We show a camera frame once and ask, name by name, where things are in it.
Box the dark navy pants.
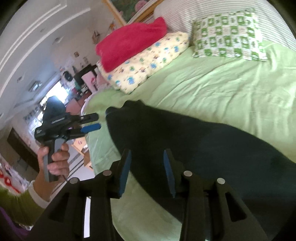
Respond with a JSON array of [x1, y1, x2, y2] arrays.
[[106, 101, 295, 240]]

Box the left forearm green sleeve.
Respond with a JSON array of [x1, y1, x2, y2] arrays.
[[1, 175, 56, 226]]

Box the person's left hand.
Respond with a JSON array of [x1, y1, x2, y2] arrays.
[[37, 143, 70, 180]]

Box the black shelf with pink items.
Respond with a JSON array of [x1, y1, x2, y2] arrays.
[[74, 64, 98, 93]]

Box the yellow cartoon print pillow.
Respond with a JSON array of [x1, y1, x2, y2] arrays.
[[97, 32, 189, 94]]

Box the red fuzzy blanket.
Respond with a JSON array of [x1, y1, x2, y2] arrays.
[[95, 17, 167, 72]]

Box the light green bed sheet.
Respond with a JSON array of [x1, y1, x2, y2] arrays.
[[83, 40, 296, 241]]

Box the gold framed landscape painting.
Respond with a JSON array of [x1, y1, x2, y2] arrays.
[[102, 0, 163, 26]]

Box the white striped headboard cushion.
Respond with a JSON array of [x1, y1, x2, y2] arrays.
[[153, 0, 296, 45]]

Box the green white patterned pillow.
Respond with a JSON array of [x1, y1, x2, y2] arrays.
[[192, 10, 268, 62]]

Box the black camera box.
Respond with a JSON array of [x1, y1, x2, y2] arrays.
[[43, 96, 66, 122]]

